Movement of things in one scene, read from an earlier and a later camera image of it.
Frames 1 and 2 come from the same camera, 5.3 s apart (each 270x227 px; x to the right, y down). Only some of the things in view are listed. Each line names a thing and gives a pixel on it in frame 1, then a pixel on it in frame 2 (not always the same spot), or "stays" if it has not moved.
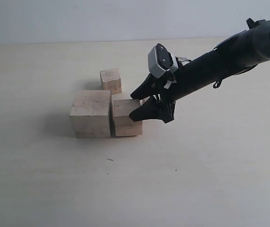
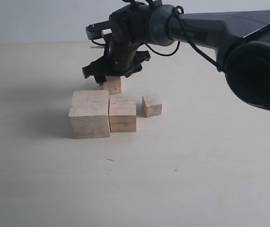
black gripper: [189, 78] to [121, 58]
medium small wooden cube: [111, 80] stays
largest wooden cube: [90, 114] stays
